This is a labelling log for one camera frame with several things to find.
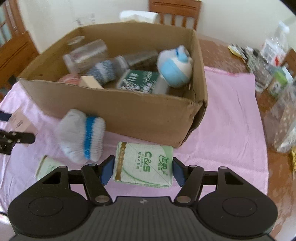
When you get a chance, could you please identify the green tissue pack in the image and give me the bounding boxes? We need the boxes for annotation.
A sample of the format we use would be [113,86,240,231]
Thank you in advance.
[35,156,63,181]
[113,142,174,188]

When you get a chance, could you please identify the white blue knitted glove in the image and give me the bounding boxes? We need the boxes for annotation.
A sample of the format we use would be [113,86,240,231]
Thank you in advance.
[56,109,106,165]

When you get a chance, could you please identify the dark jar clear lid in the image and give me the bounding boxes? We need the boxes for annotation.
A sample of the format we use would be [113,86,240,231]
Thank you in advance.
[113,50,159,73]

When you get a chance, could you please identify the brown cardboard box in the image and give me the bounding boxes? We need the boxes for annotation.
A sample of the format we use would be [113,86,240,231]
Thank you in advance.
[18,22,208,148]

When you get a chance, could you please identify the wooden chair left side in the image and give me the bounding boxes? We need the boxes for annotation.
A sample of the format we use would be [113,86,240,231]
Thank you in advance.
[1,31,39,95]

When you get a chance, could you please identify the red white yarn roll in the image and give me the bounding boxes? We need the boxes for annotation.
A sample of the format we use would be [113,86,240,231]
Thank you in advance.
[57,74,80,84]

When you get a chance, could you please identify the clear plastic jar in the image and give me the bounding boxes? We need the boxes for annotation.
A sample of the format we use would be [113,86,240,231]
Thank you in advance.
[63,40,109,74]

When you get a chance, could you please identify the small beige cardboard box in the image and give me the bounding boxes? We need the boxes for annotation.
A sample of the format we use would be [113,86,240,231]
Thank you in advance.
[79,76,103,89]

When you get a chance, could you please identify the wooden door with panes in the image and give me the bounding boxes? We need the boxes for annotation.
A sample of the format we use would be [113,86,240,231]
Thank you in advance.
[0,0,26,47]

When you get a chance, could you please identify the small glass jar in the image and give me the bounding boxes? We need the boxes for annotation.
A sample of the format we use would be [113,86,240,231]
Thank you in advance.
[67,35,85,46]

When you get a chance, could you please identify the blue white plush toy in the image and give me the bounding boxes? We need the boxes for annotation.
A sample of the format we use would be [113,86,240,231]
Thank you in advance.
[157,45,194,88]

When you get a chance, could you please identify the green lid small jar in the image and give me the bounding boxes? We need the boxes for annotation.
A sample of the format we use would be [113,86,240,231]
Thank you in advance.
[267,71,288,98]

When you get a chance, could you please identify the clear glass mug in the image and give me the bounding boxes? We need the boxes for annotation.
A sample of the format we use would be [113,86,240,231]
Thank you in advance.
[74,13,96,27]

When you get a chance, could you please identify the clear plastic water bottle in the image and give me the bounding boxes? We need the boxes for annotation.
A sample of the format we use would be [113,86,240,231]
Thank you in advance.
[260,21,290,66]

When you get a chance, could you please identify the wooden chair right corner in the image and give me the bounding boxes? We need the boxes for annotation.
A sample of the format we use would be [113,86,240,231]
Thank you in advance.
[281,48,296,78]

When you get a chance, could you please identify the gold tissue box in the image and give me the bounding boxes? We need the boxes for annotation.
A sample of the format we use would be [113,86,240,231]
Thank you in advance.
[119,10,159,23]

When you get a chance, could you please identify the wooden chair behind table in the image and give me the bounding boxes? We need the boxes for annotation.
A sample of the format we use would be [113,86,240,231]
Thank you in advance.
[149,0,202,30]

